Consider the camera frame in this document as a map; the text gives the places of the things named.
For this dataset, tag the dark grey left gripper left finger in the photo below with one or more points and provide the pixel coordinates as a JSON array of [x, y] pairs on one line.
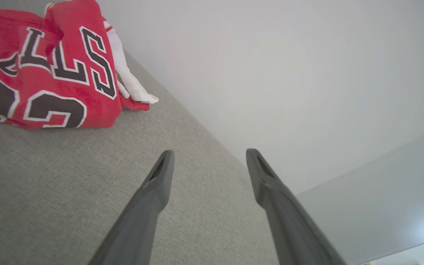
[[138, 221]]

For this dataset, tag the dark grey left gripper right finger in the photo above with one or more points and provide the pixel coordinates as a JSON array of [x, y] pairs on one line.
[[289, 221]]

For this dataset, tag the red basketball jersey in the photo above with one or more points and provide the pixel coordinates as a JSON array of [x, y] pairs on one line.
[[39, 81]]

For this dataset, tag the grey fabric sofa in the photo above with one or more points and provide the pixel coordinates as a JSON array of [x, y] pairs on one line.
[[50, 184]]

